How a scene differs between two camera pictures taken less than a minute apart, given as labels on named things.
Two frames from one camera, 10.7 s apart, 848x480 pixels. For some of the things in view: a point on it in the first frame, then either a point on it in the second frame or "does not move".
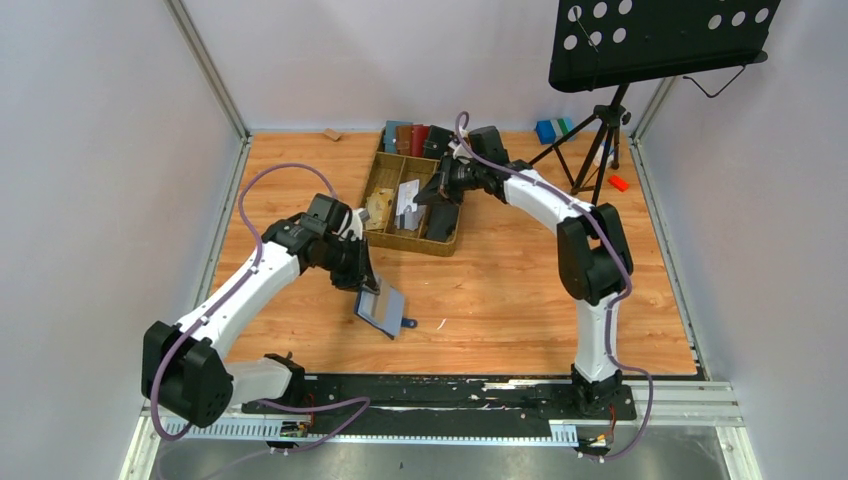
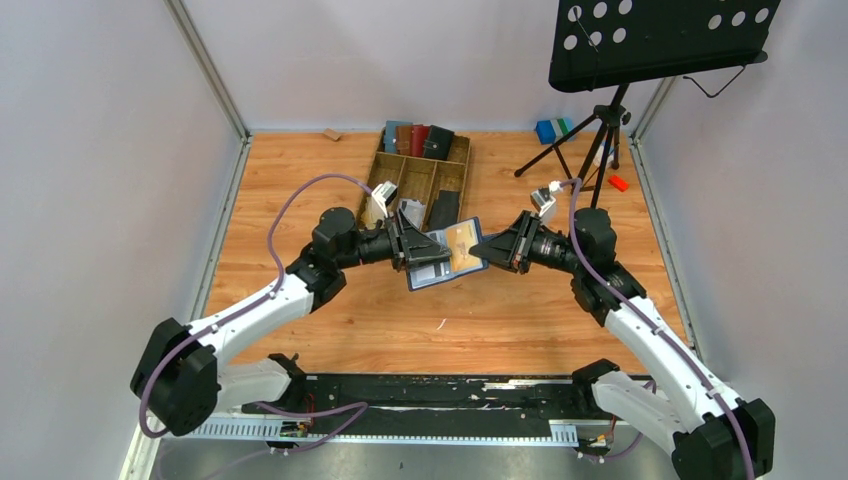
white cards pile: [408, 215] does not move
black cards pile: [441, 220] does not move
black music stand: [604, 44] does not move
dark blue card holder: [384, 311] → [459, 236]
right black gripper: [448, 183] → [520, 240]
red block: [618, 183] does not move
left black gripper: [357, 276] → [403, 240]
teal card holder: [390, 134] does not move
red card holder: [419, 134] does not move
